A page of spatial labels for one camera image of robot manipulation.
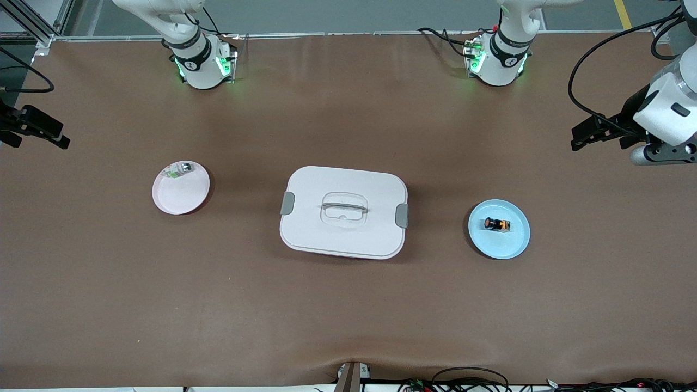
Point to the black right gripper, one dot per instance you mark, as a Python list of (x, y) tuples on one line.
[(11, 123)]

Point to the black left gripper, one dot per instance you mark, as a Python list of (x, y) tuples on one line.
[(626, 120)]

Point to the orange push button switch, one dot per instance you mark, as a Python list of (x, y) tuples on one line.
[(496, 224)]

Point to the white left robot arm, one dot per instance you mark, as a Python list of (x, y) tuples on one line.
[(503, 60)]

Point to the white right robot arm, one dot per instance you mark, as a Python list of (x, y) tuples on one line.
[(196, 65)]

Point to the light blue round plate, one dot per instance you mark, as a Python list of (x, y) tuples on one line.
[(498, 239)]

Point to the pink round plate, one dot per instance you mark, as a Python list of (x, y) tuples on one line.
[(179, 193)]

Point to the grey box latch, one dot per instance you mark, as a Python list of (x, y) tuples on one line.
[(402, 215), (287, 203)]

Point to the white lidded storage box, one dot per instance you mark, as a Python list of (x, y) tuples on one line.
[(343, 239)]

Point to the green push button switch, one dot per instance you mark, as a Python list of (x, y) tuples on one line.
[(178, 171)]

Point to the brown camera mount bracket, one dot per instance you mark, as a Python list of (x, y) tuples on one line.
[(348, 378)]

